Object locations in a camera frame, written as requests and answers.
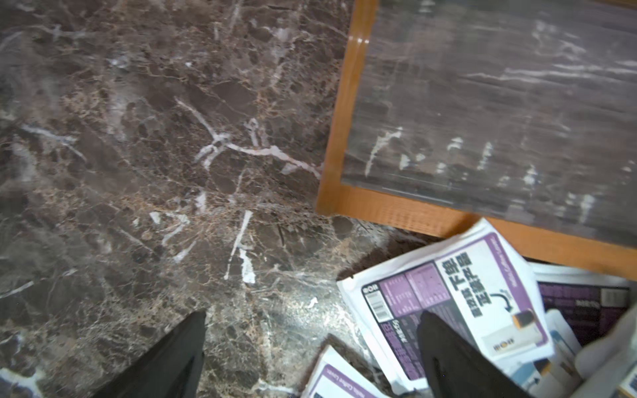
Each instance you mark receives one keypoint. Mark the purple coffee bag near front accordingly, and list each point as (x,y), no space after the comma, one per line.
(334,377)

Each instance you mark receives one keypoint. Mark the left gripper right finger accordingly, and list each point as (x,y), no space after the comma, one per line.
(454,368)

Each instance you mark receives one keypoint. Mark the purple coffee bag in pile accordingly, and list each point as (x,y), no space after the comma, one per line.
(475,282)

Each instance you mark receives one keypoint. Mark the blue coffee bag front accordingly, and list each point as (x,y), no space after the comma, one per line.
(557,376)

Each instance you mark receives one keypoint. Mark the blue coffee bag middle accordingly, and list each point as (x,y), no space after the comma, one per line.
(591,303)

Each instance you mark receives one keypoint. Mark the blue coffee bag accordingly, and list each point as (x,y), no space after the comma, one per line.
(591,303)
(557,376)

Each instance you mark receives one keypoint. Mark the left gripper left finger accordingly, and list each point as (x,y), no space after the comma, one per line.
(171,368)

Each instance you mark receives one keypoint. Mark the orange three-tier shelf rack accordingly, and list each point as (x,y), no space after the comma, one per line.
(521,112)

